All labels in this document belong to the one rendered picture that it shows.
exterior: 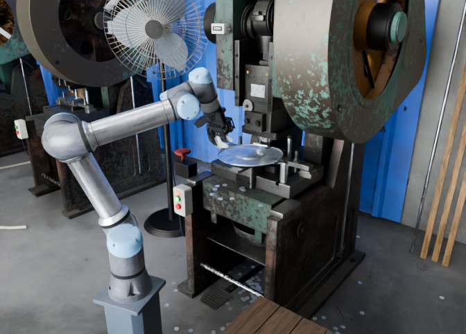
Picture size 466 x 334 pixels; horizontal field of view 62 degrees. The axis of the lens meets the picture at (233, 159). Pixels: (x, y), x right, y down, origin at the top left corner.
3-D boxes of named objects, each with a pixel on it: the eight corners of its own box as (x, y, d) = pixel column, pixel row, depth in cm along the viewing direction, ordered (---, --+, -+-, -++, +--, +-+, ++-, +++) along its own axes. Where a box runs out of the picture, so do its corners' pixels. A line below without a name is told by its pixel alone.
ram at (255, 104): (265, 135, 164) (267, 64, 154) (237, 129, 173) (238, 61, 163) (287, 127, 177) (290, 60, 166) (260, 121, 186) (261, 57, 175)
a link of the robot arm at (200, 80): (182, 73, 136) (204, 63, 137) (193, 99, 143) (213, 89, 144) (190, 81, 130) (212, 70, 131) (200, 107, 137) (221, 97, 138)
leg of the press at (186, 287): (193, 299, 199) (184, 131, 167) (177, 289, 206) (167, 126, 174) (288, 228, 265) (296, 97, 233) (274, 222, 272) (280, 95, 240)
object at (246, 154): (255, 172, 153) (255, 170, 153) (204, 157, 172) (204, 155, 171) (295, 153, 174) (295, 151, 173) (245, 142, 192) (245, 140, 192)
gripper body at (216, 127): (225, 141, 146) (216, 116, 138) (207, 137, 151) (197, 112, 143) (236, 129, 150) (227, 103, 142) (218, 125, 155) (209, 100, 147)
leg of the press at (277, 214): (280, 355, 167) (291, 159, 135) (259, 341, 174) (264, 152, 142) (365, 257, 233) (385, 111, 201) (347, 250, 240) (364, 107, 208)
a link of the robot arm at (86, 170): (116, 261, 140) (33, 130, 116) (113, 240, 153) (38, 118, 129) (147, 245, 142) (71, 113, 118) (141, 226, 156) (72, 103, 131)
